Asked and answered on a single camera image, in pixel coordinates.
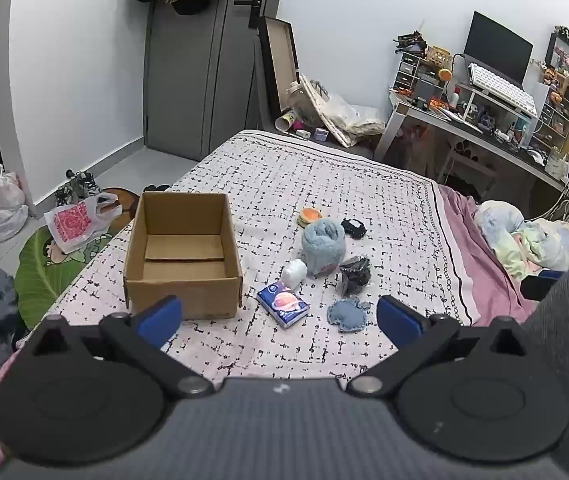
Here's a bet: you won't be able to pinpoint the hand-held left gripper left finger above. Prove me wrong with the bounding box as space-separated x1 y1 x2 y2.
23 295 216 403

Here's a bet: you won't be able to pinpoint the white rolled cloth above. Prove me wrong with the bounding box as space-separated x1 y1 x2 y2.
282 259 308 290

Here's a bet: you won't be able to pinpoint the clear plastic bag pile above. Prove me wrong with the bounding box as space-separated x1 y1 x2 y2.
298 74 386 148

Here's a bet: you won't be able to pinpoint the wooden stool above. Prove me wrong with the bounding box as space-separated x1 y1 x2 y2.
441 137 497 187

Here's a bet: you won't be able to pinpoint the white black-checked bed blanket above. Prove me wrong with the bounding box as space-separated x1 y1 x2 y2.
54 130 481 387

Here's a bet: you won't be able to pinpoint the black monitor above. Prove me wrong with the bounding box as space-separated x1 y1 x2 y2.
464 11 534 87

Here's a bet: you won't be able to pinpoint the black and white shoes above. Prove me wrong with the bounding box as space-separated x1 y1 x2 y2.
55 170 101 207

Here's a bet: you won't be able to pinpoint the white red-print plastic bag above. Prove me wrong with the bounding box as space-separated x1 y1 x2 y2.
44 192 124 255

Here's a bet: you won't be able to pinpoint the white garbage bag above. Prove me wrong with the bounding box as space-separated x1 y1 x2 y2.
0 204 30 246
0 172 26 210

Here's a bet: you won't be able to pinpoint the blue tissue pack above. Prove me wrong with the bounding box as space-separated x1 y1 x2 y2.
256 282 311 329

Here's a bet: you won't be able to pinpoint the green leaf floor mat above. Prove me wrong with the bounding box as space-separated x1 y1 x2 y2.
14 222 118 331

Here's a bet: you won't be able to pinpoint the blue denim pad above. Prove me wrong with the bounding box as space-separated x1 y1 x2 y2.
327 298 371 333

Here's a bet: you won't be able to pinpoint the pink bed sheet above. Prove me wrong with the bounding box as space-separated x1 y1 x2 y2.
438 185 537 328

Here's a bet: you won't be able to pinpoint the white-legged desk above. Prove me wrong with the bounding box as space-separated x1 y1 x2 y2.
374 87 569 211

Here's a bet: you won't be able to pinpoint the black scrunchie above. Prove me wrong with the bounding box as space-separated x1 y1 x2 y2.
340 218 368 239

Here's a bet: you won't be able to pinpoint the black wrapped cloth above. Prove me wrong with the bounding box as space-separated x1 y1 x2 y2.
339 256 372 297

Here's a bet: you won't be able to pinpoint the row of plush figures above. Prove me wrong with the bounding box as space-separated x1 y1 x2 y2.
541 62 569 108

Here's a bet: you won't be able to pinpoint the white keyboard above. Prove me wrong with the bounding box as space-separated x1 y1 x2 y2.
468 62 537 111

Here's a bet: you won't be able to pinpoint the black picture frame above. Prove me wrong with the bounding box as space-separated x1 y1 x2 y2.
545 32 569 70

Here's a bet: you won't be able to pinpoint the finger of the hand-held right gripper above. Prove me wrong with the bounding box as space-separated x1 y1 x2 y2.
520 270 565 304

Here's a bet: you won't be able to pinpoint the brown round floor mat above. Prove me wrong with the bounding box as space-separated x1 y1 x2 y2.
95 187 140 235

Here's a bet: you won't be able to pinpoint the brown cardboard box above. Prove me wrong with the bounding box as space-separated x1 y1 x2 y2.
123 191 244 321

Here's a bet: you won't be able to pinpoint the small drawer organizer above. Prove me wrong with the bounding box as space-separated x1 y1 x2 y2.
393 52 431 94

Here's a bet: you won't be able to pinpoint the white monitor riser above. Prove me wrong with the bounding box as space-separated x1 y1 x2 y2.
444 80 540 147

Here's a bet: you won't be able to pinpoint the pastel tie-dye duvet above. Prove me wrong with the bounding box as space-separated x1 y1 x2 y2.
473 200 569 281

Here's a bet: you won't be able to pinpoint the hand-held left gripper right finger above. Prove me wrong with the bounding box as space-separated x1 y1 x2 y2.
345 295 541 402

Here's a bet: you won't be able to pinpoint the black framed board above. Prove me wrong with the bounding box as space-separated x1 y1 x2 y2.
257 16 300 120

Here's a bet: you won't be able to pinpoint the grey door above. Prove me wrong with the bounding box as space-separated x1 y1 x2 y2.
143 0 286 162

